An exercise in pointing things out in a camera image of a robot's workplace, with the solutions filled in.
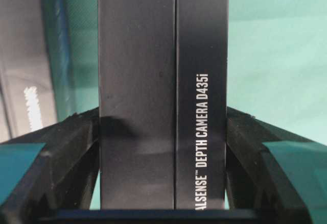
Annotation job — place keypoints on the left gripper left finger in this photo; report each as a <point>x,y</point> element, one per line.
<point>52,168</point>

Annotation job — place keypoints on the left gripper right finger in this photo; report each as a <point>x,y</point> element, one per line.
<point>278,175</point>

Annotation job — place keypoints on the black RealSense box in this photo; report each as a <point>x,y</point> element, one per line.
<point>36,70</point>
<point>162,103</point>

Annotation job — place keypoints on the green table cloth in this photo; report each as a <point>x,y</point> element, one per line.
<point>276,60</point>

